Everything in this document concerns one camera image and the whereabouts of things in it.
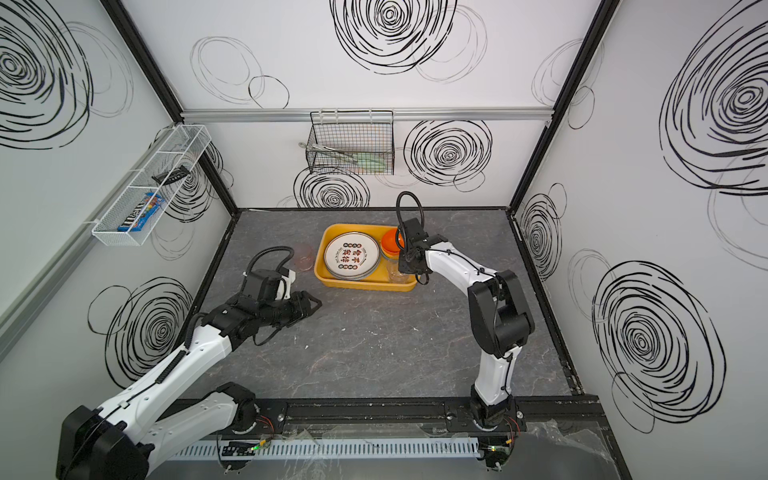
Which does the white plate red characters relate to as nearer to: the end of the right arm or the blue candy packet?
the end of the right arm

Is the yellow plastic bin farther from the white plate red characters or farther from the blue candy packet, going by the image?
the blue candy packet

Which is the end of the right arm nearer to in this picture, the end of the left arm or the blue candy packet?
the end of the left arm

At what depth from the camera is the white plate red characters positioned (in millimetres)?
1003

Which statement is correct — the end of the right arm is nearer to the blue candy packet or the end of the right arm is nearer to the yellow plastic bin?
the yellow plastic bin

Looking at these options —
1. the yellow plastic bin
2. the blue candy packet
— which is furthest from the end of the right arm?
the blue candy packet

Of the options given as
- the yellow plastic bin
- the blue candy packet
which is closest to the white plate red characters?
the yellow plastic bin

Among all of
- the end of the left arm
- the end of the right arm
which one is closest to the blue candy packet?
the end of the left arm
